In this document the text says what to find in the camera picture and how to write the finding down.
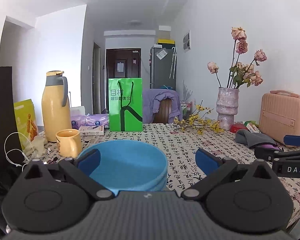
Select white earphone cable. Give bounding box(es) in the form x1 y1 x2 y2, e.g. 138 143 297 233
4 132 52 167

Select grey pouch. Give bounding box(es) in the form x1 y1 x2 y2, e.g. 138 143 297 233
235 129 284 149

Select cardboard box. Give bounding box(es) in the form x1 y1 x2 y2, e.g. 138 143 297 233
159 26 172 40

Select folded umbrella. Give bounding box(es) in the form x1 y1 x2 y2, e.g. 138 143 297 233
169 47 177 79

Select black paper bag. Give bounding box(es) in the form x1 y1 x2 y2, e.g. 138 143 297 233
0 27 25 175

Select dark brown door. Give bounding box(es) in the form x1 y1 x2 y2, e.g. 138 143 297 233
106 49 142 114

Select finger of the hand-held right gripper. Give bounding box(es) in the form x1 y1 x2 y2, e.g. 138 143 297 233
254 146 300 163
283 134 300 148

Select white glove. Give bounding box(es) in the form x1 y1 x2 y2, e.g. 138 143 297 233
23 135 48 156

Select yellow mug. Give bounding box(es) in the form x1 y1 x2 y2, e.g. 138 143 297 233
56 129 82 158

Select small white carton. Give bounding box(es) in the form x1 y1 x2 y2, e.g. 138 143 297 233
79 125 105 136

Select yellow thermos jug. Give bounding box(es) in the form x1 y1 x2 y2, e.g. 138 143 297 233
41 71 72 142

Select pink hard case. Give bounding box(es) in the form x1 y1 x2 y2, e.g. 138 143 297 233
259 90 300 147

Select red and green packet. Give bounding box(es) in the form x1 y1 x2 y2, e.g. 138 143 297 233
230 121 262 133

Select purple tissue pack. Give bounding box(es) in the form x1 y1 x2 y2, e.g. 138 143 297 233
70 114 110 130

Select printed tablecloth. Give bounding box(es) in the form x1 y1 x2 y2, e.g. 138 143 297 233
0 122 300 230

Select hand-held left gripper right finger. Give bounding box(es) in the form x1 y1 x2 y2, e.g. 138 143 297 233
181 148 278 201

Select grey fridge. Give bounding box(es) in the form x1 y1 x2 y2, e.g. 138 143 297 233
150 45 177 90

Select clear plastic container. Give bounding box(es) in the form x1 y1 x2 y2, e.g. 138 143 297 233
69 106 86 115

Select green paper bag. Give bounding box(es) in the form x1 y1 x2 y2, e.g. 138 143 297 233
108 78 143 132

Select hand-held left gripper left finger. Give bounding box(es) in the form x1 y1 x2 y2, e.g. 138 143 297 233
22 148 115 201

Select yellow-green snack box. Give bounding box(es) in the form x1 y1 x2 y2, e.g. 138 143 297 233
14 99 38 153

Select yellow flower branches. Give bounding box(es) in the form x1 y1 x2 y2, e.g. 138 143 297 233
173 100 224 135

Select dried pink roses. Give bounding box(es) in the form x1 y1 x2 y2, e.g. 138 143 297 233
207 26 267 89

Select wooden chair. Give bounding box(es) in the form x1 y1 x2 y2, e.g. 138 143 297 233
155 98 174 124

